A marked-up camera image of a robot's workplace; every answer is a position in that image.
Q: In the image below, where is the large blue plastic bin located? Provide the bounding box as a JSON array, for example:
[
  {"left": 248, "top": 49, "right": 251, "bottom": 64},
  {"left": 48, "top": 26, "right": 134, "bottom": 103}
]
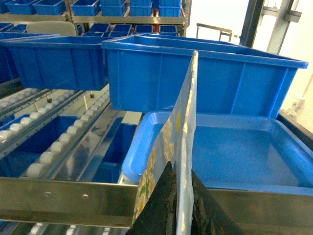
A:
[{"left": 101, "top": 33, "right": 309, "bottom": 119}]

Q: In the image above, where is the steel shelf front rail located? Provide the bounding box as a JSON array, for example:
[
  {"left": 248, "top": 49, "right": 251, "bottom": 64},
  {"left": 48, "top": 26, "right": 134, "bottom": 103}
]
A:
[{"left": 0, "top": 177, "right": 313, "bottom": 231}]

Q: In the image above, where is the blue plastic tray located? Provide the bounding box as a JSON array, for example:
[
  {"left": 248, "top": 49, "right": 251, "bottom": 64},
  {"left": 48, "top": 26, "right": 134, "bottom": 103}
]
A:
[{"left": 121, "top": 110, "right": 313, "bottom": 189}]

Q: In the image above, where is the white roller track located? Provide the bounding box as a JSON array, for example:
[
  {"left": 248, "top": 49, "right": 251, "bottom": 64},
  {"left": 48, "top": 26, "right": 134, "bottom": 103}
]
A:
[{"left": 25, "top": 90, "right": 111, "bottom": 178}]

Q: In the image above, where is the flower gift bag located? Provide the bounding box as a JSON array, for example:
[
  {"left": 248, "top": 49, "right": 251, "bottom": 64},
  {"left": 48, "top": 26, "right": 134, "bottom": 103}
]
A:
[{"left": 132, "top": 51, "right": 199, "bottom": 235}]

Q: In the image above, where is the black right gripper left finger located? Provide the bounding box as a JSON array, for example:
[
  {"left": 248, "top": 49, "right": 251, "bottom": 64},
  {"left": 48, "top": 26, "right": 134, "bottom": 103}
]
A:
[{"left": 126, "top": 162, "right": 177, "bottom": 235}]

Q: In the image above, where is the blue bin on left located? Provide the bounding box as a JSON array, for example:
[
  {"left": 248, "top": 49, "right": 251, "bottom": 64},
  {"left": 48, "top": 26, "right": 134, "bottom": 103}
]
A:
[{"left": 2, "top": 36, "right": 109, "bottom": 91}]

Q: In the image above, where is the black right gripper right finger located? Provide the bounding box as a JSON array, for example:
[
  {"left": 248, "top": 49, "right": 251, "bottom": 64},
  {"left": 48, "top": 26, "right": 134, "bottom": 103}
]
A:
[{"left": 191, "top": 172, "right": 245, "bottom": 235}]

